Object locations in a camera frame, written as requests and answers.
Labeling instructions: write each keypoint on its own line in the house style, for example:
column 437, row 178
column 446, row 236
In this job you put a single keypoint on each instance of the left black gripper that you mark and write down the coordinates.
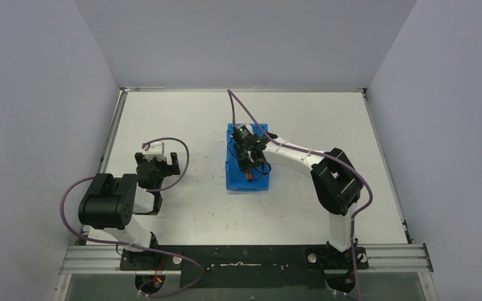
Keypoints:
column 156, row 162

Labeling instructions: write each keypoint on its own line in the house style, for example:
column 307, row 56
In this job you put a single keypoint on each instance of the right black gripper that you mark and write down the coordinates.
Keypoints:
column 245, row 165

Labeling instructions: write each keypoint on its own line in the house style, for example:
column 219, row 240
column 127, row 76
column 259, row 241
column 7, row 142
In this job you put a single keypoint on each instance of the orange handled screwdriver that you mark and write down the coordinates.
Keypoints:
column 248, row 175

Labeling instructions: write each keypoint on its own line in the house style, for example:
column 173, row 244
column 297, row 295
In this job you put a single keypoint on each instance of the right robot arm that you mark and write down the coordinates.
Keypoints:
column 335, row 180

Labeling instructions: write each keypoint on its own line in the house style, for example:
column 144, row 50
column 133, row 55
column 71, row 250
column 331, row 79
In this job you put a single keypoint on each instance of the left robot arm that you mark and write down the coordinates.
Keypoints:
column 111, row 204

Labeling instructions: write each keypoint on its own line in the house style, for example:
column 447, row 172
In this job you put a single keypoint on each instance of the blue plastic bin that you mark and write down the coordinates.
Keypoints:
column 235, row 178

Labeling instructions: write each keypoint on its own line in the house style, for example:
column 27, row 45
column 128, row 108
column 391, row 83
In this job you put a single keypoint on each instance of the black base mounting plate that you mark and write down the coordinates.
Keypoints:
column 247, row 266

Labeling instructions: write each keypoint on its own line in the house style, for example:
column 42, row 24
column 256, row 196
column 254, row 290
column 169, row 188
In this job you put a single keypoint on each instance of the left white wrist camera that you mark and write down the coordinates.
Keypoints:
column 153, row 150

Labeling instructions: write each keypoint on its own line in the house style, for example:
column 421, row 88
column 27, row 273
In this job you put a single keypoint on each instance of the aluminium frame rail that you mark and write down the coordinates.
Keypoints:
column 390, row 258

